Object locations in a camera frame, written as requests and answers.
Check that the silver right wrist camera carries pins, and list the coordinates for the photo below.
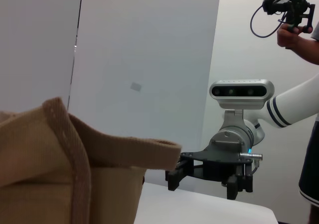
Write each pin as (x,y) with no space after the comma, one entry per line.
(241,92)

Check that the bystander hand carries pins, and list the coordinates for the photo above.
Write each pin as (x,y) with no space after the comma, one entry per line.
(286,38)

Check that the khaki canvas tote bag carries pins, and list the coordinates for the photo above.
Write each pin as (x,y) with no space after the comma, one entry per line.
(37,159)

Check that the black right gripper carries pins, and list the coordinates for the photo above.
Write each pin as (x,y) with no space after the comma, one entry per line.
(216,166)

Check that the black handheld camera rig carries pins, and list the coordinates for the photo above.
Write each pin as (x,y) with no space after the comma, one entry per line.
(296,7)

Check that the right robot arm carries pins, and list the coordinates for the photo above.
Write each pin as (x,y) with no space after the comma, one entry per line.
(294,102)

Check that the bystander forearm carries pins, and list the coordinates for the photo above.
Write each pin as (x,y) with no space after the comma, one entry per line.
(307,49)

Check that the grey bystander shirt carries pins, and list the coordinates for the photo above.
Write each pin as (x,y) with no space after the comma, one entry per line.
(316,32)

